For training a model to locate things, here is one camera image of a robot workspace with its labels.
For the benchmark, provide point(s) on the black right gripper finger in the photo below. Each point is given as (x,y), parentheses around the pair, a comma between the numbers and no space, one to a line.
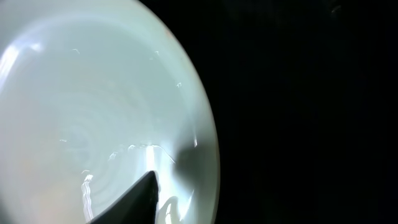
(137,205)

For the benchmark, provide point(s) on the round black tray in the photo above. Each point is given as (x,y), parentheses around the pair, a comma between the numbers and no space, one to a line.
(304,96)

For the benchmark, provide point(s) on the mint plate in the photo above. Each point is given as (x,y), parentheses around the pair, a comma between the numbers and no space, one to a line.
(94,94)

